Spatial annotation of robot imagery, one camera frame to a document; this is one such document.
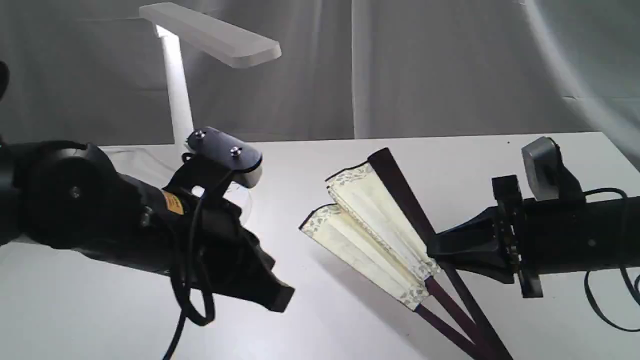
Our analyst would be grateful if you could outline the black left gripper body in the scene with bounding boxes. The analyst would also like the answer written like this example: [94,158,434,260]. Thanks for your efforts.
[166,165,275,301]

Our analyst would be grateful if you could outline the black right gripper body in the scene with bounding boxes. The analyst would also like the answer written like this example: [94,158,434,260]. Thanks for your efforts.
[491,174,543,299]

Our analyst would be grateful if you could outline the cream folding paper fan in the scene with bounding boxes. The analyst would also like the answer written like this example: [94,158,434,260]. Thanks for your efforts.
[298,147,512,360]

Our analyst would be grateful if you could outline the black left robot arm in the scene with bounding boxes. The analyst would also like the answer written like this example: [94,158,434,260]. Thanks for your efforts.
[1,127,295,326]

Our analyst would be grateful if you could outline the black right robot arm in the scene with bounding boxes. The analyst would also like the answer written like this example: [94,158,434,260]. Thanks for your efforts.
[426,175,639,298]

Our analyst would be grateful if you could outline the white desk lamp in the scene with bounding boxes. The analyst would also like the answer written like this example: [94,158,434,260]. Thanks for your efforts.
[138,2,282,150]

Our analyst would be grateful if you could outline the grey backdrop curtain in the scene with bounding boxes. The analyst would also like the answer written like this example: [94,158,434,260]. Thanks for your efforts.
[0,0,640,154]

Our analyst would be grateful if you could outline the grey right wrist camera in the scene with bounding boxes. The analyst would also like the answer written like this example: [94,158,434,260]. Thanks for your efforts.
[521,136,586,203]

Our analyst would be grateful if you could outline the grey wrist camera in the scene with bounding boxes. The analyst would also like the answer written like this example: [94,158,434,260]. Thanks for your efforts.
[521,136,586,203]
[186,126,263,189]

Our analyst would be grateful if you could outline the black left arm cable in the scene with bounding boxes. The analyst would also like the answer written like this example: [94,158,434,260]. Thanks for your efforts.
[161,170,236,360]

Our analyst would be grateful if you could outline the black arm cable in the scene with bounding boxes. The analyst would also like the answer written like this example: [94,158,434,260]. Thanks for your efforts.
[582,187,640,333]
[161,170,236,360]

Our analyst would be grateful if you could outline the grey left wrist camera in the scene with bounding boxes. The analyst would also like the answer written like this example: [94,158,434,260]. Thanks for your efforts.
[186,126,263,189]

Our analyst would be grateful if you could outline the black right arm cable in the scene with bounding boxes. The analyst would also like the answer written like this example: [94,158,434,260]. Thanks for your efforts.
[582,187,640,333]

